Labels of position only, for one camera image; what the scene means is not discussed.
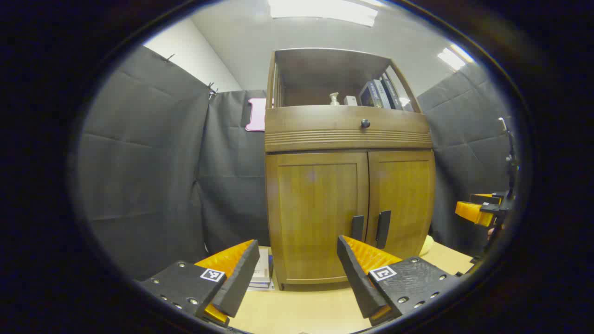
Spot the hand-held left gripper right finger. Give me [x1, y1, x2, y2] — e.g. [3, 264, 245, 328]
[337, 235, 465, 326]

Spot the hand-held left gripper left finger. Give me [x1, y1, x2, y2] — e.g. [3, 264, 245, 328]
[139, 239, 260, 328]

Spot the wooden cabinet door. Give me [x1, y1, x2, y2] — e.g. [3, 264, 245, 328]
[265, 151, 370, 285]
[367, 149, 436, 260]

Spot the wooden double-door shoe cabinet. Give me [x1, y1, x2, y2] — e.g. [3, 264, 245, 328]
[264, 48, 437, 290]

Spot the stack of white books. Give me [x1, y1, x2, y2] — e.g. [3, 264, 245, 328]
[247, 247, 275, 292]

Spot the small ceiling light panel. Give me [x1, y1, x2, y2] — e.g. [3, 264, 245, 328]
[437, 43, 475, 71]

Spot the black book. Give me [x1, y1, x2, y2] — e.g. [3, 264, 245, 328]
[381, 77, 404, 111]

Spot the grey book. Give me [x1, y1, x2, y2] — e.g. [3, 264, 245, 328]
[373, 79, 393, 110]

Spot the dark blue book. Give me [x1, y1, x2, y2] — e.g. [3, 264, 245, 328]
[358, 81, 383, 109]

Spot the wooden ribbed drawer front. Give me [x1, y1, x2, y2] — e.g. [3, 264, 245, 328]
[265, 105, 433, 153]

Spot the large ceiling light panel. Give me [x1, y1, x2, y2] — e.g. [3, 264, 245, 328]
[268, 0, 379, 27]

